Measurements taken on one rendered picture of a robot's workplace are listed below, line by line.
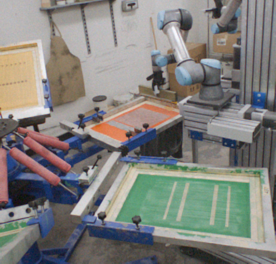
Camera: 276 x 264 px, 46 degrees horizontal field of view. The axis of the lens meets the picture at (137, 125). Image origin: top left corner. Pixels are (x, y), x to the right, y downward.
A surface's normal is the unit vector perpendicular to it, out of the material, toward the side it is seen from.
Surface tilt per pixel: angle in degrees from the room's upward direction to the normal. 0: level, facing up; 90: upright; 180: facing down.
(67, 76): 89
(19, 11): 90
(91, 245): 0
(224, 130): 90
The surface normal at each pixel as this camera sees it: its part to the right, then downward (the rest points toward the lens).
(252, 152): -0.61, 0.39
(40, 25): 0.69, 0.24
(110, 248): -0.11, -0.90
